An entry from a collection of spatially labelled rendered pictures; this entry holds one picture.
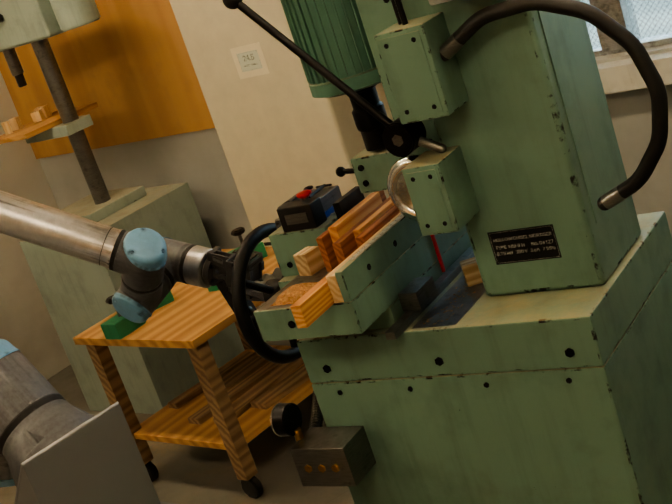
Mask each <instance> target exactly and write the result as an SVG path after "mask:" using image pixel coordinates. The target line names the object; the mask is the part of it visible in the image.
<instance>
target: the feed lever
mask: <svg viewBox="0 0 672 504"><path fill-rule="evenodd" d="M222 1H223V4H224V5H225V7H227V8H228V9H237V8H238V9H239V10H240V11H241V12H243V13H244V14H245V15H247V16H248V17H249V18H250V19H252V20H253V21H254V22H255V23H257V24H258V25H259V26H260V27H262V28H263V29H264V30H265V31H267V32H268V33H269V34H270V35H272V36H273V37H274V38H275V39H277V40H278V41H279V42H280V43H282V44H283V45H284V46H285V47H287V48H288V49H289V50H290V51H292V52H293V53H294V54H295V55H297V56H298V57H299V58H301V59H302V60H303V61H304V62H306V63H307V64H308V65H309V66H311V67H312V68H313V69H314V70H316V71H317V72H318V73H319V74H321V75H322V76H323V77H324V78H326V79H327V80H328V81H329V82H331V83H332V84H333V85H334V86H336V87H337V88H338V89H339V90H341V91H342V92H343V93H344V94H346V95H347V96H348V97H349V98H351V99H352V100H353V101H355V102H356V103H357V104H358V105H360V106H361V107H362V108H363V109H365V110H366V111H367V112H368V113H370V114H371V115H372V116H373V117H375V118H376V119H377V120H378V121H380V122H381V123H382V124H383V125H385V126H386V127H385V129H384V131H383V134H382V141H383V144H384V146H385V148H386V149H387V151H388V152H389V153H391V154H392V155H394V156H397V157H406V156H408V155H409V154H411V153H412V152H413V151H414V150H416V149H417V148H418V147H420V146H421V147H424V148H427V149H430V150H433V151H436V152H439V153H444V152H446V150H447V147H446V145H445V144H442V143H439V142H436V141H433V140H430V139H427V138H426V129H425V126H424V124H423V123H422V121H419V122H414V123H409V124H404V125H403V124H401V121H400V118H397V119H396V120H394V121H392V120H391V119H389V118H388V117H387V116H386V115H384V114H383V113H382V112H381V111H379V110H378V109H377V108H376V107H374V106H373V105H372V104H370V103H369V102H368V101H367V100H365V99H364V98H363V97H362V96H360V95H359V94H358V93H357V92H355V91H354V90H353V89H352V88H350V87H349V86H348V85H347V84H345V83H344V82H343V81H342V80H340V79H339V78H338V77H337V76H335V75H334V74H333V73H331V72H330V71H329V70H328V69H326V68H325V67H324V66H323V65H321V64H320V63H319V62H318V61H316V60H315V59H314V58H313V57H311V56H310V55H309V54H308V53H306V52H305V51H304V50H303V49H301V48H300V47H299V46H298V45H296V44H295V43H294V42H292V41H291V40H290V39H289V38H287V37H286V36H285V35H284V34H282V33H281V32H280V31H279V30H277V29H276V28H275V27H274V26H272V25H271V24H270V23H269V22H267V21H266V20H265V19H264V18H262V17H261V16H260V15H258V14H257V13H256V12H255V11H253V10H252V9H251V8H250V7H248V6H247V5H246V4H245V3H243V2H242V1H243V0H222Z"/></svg>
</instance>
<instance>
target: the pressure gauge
mask: <svg viewBox="0 0 672 504"><path fill-rule="evenodd" d="M270 424H271V428H272V430H273V432H274V433H275V434H276V435H277V436H279V437H284V436H295V439H296V441H298V440H301V439H303V438H304V436H303V433H302V430H301V426H302V414H301V411H300V409H299V407H298V406H297V405H296V404H294V403H278V404H276V405H275V406H274V407H273V409H272V411H271V415H270Z"/></svg>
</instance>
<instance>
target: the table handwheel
mask: <svg viewBox="0 0 672 504"><path fill-rule="evenodd" d="M275 230H277V228H276V224H275V223H266V224H262V225H260V226H258V227H256V228H255V229H253V230H252V231H251V232H250V233H249V234H248V235H247V236H246V237H245V239H244V240H243V242H242V243H241V245H240V247H239V249H238V252H237V254H236V257H235V261H234V265H233V270H232V279H231V292H232V302H233V308H234V312H235V316H236V320H237V323H238V325H239V328H240V330H241V332H242V334H243V336H244V338H245V339H246V341H247V342H248V344H249V345H250V346H251V348H252V349H253V350H254V351H255V352H256V353H257V354H258V355H260V356H261V357H262V358H264V359H266V360H268V361H270V362H273V363H277V364H286V363H291V362H293V361H296V360H298V359H299V358H301V357H302V356H301V354H300V351H299V348H298V345H297V339H292V340H289V342H290V345H291V348H289V349H286V350H278V349H275V348H273V347H271V346H270V345H268V344H267V343H266V342H264V340H263V339H262V338H261V336H260V335H259V333H258V332H257V330H256V328H255V326H254V324H253V322H252V319H251V316H250V313H249V310H248V305H247V299H246V288H248V289H252V290H256V291H259V292H262V295H263V299H264V301H265V302H266V301H267V300H269V299H270V298H271V297H272V296H273V295H275V294H276V293H277V292H278V291H280V287H279V284H278V282H279V281H280V280H281V279H282V278H284V277H283V276H282V277H281V278H276V279H269V280H267V281H266V282H265V284H260V283H256V282H253V281H250V280H247V279H246V273H247V267H248V263H249V260H250V257H251V255H252V252H253V251H254V249H255V247H256V246H257V245H258V244H259V243H260V242H261V241H262V240H263V239H265V238H267V237H269V235H270V234H271V233H273V232H274V231H275Z"/></svg>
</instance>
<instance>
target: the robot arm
mask: <svg viewBox="0 0 672 504"><path fill-rule="evenodd" d="M0 233H2V234H5V235H8V236H11V237H14V238H17V239H21V240H24V241H27V242H30V243H33V244H36V245H39V246H42V247H45V248H48V249H51V250H54V251H57V252H60V253H63V254H67V255H70V256H73V257H76V258H79V259H82V260H85V261H88V262H91V263H94V264H97V265H100V266H103V267H106V268H107V269H109V270H112V271H115V272H118V273H121V274H122V275H121V286H120V288H119V290H118V291H117V292H115V293H114V296H113V297H112V305H113V307H114V308H115V310H116V311H117V312H118V313H119V314H120V315H121V316H123V317H124V318H126V319H128V320H129V321H132V322H134V323H144V322H145V321H146V320H147V319H148V318H149V317H151V316H152V313H153V312H154V311H155V309H156V308H157V307H158V306H159V304H160V303H161V302H162V300H163V299H164V298H165V297H166V295H167V294H168V293H169V291H170V290H171V289H172V288H173V286H174V285H175V284H176V282H181V283H185V284H189V285H193V286H197V287H201V288H209V287H210V286H217V287H218V289H219V290H220V292H221V293H222V295H223V297H224V298H225V300H226V301H227V303H228V304H229V306H230V307H231V309H232V311H233V312H234V308H233V302H232V292H231V279H232V270H233V265H234V261H235V257H236V254H237V252H238V250H234V251H236V252H234V251H233V252H232V253H233V254H232V253H227V252H223V251H221V247H219V246H215V247H214V248H213V249H212V248H208V247H204V246H199V245H195V244H190V243H186V242H182V241H178V240H174V239H172V238H169V237H162V236H161V235H160V234H159V233H158V232H156V231H155V230H152V229H149V228H136V229H134V230H132V231H126V230H123V229H117V228H114V227H111V226H108V225H105V224H102V223H99V222H96V221H92V220H89V219H86V218H83V217H80V216H77V215H74V214H71V213H68V212H65V211H62V210H59V209H56V208H53V207H50V206H47V205H44V204H40V203H37V202H34V201H31V200H28V199H25V198H22V197H19V196H16V195H13V194H10V193H7V192H4V191H1V190H0ZM262 270H264V261H263V253H262V252H257V251H253V253H252V255H251V257H250V260H249V263H248V267H247V273H246V279H247V280H250V281H253V282H256V283H260V284H265V282H266V281H267V280H269V279H276V278H281V277H282V273H281V270H280V268H278V267H276V268H275V269H274V271H273V273H272V274H268V273H265V274H263V276H262ZM246 299H247V305H248V310H249V313H250V316H251V319H252V320H253V319H254V318H255V316H254V311H255V310H257V309H256V307H255V306H254V304H253V303H252V301H264V299H263V295H262V292H259V291H256V290H252V289H248V288H246ZM234 314H235V312H234ZM94 416H95V415H93V414H89V413H87V412H85V411H83V410H81V409H79V408H77V407H75V406H73V405H71V404H69V403H68V402H67V401H66V400H65V399H64V398H63V397H62V395H61V394H60V393H59V392H58V391H57V390H56V389H55V388H54V387H53V386H52V385H51V384H50V383H49V382H48V381H47V379H46V378H45V377H44V376H43V375H42V374H41V373H40V372H39V371H38V370H37V369H36V368H35V367H34V366H33V365H32V364H31V362H30V361H29V360H28V359H27V358H26V357H25V356H24V355H23V354H22V353H21V352H20V350H19V349H18V348H16V347H15V346H13V345H12V344H11V343H10V342H9V341H7V340H4V339H0V487H11V486H16V488H17V484H18V479H19V473H20V467H21V463H22V462H24V461H25V460H27V459H29V458H30V457H32V456H33V455H35V454H36V453H38V452H39V451H41V450H42V449H44V448H46V447H47V446H49V445H50V444H52V443H53V442H55V441H56V440H58V439H60V438H61V437H63V436H64V435H66V434H67V433H69V432H70V431H72V430H73V429H75V428H77V427H78V426H80V425H81V424H83V423H84V422H86V421H87V420H89V419H91V418H92V417H94Z"/></svg>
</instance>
